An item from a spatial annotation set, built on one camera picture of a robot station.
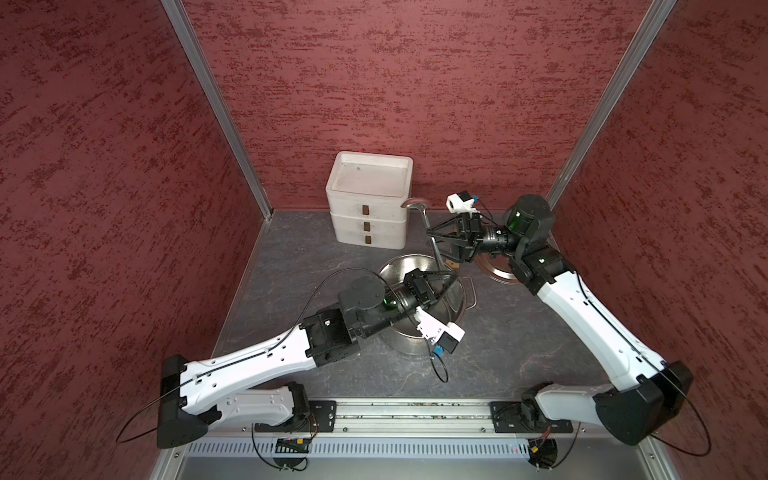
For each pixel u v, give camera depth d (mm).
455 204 609
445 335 480
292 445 722
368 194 920
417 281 488
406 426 725
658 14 710
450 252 595
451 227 557
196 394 393
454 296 533
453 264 1035
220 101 874
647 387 386
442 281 539
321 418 741
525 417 667
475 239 533
